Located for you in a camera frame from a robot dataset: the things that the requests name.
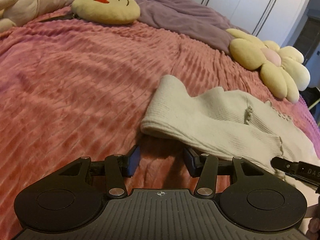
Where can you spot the pink ribbed bed blanket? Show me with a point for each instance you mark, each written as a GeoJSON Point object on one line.
{"type": "Point", "coordinates": [74, 88]}

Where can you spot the yellow flower-shaped pillow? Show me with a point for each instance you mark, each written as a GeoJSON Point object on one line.
{"type": "Point", "coordinates": [281, 68]}

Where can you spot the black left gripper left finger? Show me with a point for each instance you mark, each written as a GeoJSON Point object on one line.
{"type": "Point", "coordinates": [128, 163]}

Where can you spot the yellow kiss-face round pillow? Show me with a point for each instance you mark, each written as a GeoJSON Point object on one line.
{"type": "Point", "coordinates": [112, 12]}

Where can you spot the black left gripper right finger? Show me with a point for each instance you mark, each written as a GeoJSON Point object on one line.
{"type": "Point", "coordinates": [194, 161]}

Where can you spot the cream ribbed knit sweater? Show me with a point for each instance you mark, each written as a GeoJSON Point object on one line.
{"type": "Point", "coordinates": [229, 124]}

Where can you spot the purple quilt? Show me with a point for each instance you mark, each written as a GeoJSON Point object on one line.
{"type": "Point", "coordinates": [187, 17]}

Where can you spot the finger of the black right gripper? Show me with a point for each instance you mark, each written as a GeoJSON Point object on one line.
{"type": "Point", "coordinates": [301, 171]}

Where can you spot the white wardrobe with dark handles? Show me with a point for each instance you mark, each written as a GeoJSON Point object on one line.
{"type": "Point", "coordinates": [265, 19]}

